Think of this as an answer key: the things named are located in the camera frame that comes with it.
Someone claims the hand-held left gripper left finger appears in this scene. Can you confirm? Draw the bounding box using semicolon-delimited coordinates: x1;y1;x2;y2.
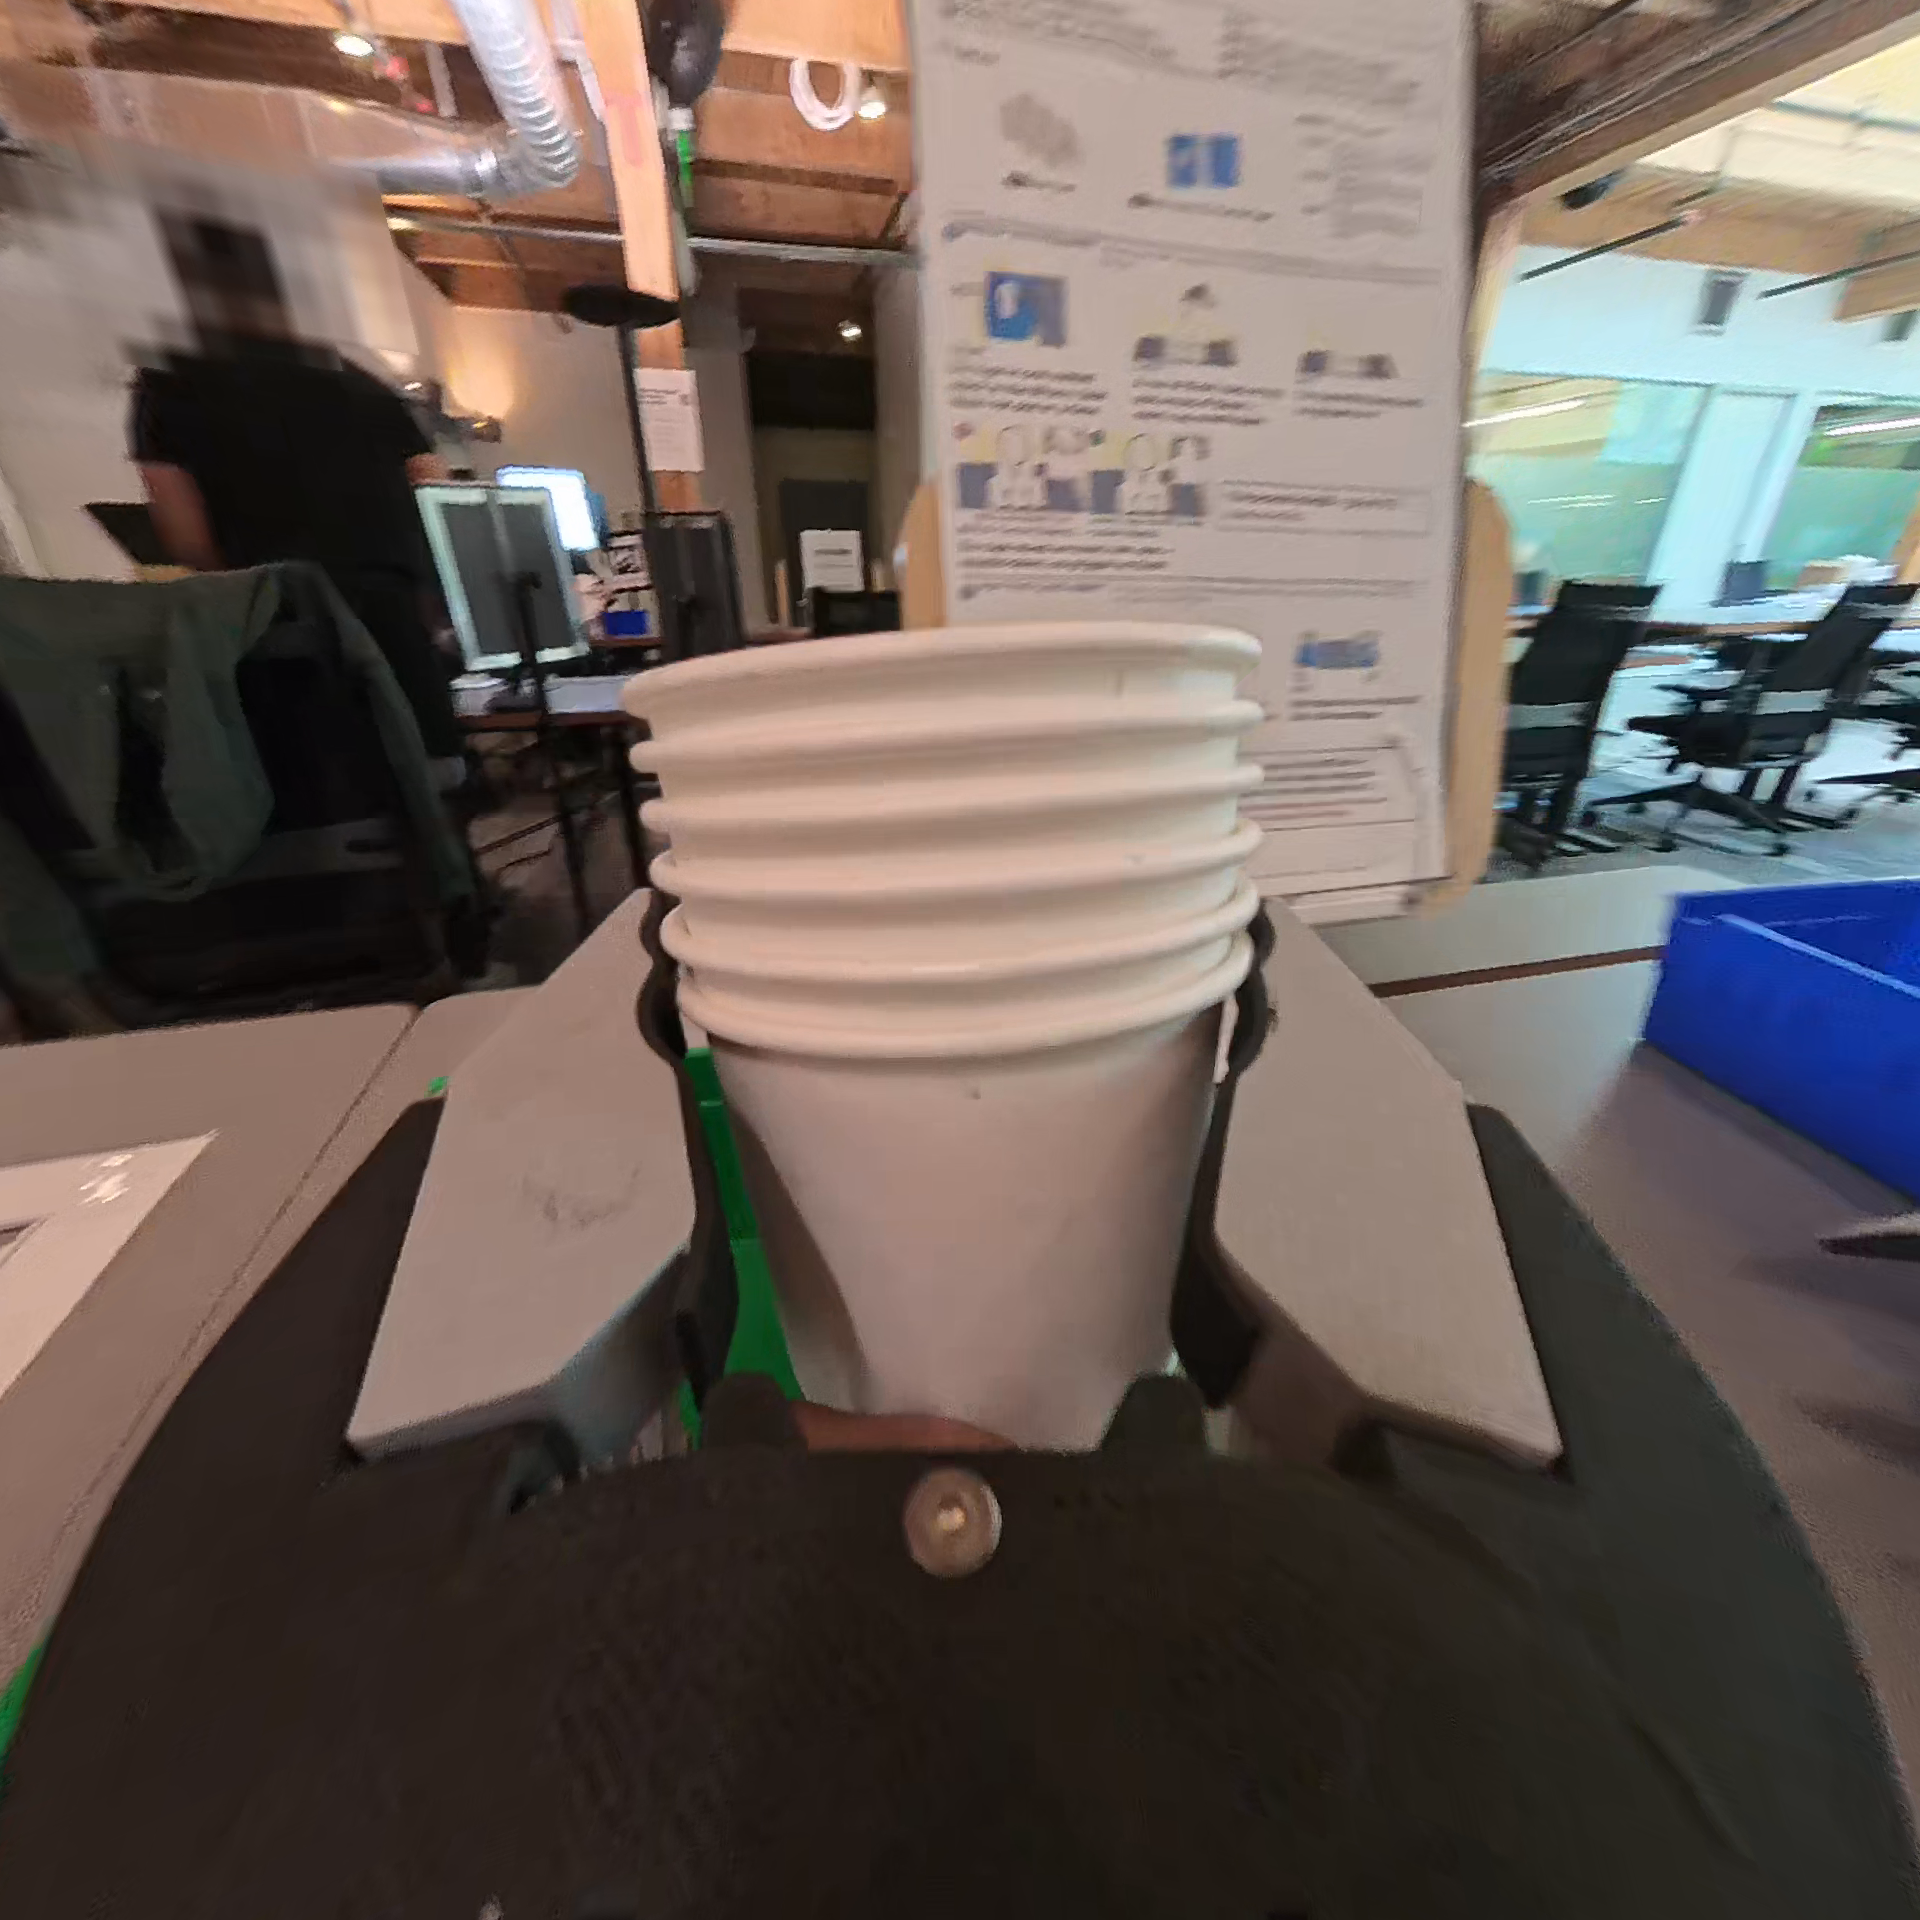
344;886;742;1467

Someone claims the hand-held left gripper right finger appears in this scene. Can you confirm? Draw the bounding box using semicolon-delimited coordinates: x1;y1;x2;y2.
1175;896;1567;1469

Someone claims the green plastic bin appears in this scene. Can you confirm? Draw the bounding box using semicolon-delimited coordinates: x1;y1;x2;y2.
0;1047;806;1788

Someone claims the stack of white paper cups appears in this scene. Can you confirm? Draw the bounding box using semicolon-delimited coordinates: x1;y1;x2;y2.
620;622;1265;1454

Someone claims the blue plastic bin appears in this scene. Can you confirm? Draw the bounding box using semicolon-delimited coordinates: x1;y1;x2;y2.
1641;882;1920;1202

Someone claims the white printed sheet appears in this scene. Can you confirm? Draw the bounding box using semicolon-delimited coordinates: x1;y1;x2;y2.
0;1132;218;1402

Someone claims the black office chair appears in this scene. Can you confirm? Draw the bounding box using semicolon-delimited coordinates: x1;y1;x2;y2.
1498;576;1660;872
1626;582;1920;856

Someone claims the dark green jacket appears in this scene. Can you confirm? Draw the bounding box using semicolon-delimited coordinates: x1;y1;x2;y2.
0;563;494;1038

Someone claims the computer monitor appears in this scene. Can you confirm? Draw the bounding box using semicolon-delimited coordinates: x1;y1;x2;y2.
410;463;601;677

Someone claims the black computer tower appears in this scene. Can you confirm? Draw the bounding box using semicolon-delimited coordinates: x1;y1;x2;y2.
645;509;741;663

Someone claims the wooden instruction board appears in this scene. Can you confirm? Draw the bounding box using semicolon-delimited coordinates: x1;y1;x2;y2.
896;0;1513;920

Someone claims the silver air duct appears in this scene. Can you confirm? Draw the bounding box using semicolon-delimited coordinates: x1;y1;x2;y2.
269;0;586;200

